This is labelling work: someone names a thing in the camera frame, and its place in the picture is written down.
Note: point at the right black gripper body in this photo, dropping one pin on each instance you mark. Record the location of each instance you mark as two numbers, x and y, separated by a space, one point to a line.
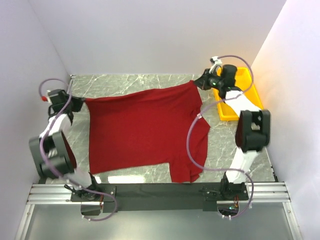
210 80

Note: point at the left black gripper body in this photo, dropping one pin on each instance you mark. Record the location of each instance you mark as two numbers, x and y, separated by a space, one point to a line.
76 104

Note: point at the yellow plastic tray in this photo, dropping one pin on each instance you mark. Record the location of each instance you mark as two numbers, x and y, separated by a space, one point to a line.
242 81

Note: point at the red t shirt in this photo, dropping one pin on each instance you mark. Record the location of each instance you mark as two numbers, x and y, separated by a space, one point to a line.
146 128

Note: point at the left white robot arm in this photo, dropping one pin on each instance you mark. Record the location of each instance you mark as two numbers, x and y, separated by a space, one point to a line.
51 152

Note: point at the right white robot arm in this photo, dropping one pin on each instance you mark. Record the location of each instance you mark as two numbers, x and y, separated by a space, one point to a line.
253 128

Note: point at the black base beam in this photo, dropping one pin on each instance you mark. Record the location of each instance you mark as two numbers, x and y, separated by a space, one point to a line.
174 196

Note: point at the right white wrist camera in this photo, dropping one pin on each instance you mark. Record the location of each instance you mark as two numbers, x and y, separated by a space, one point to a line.
215 62

